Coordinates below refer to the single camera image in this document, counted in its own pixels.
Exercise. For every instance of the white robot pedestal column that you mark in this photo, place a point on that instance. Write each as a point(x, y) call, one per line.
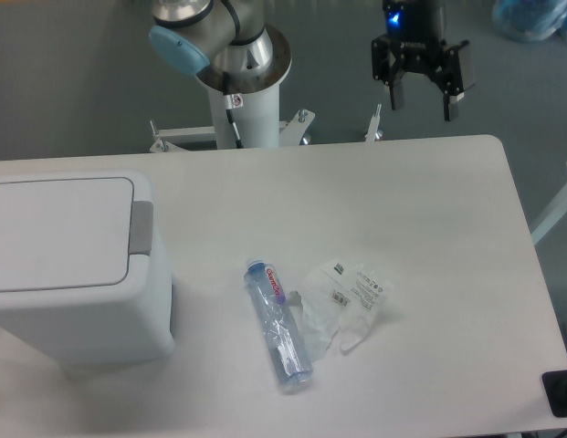
point(246, 116)

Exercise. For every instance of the clear plastic water bottle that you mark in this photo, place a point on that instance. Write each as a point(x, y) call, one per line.
point(285, 344)

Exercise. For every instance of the white trash can lid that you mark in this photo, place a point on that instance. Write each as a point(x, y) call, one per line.
point(68, 233)

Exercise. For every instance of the white pedestal base frame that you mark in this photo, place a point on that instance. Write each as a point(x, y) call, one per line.
point(235, 133)

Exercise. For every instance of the black device at table edge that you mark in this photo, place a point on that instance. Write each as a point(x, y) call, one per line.
point(555, 386)

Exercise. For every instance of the crumpled clear plastic wrapper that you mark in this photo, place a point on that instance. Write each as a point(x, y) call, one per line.
point(340, 299)

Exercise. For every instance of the white frame at right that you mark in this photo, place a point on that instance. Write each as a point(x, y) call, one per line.
point(550, 215)

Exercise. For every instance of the blue plastic bag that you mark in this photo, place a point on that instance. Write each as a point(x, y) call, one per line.
point(528, 21)

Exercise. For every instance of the white trash can body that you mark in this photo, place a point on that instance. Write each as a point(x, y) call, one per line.
point(129, 321)

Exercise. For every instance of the grey lid push button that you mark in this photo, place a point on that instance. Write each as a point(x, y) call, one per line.
point(141, 228)

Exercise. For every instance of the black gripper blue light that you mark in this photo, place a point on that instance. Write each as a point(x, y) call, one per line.
point(415, 42)

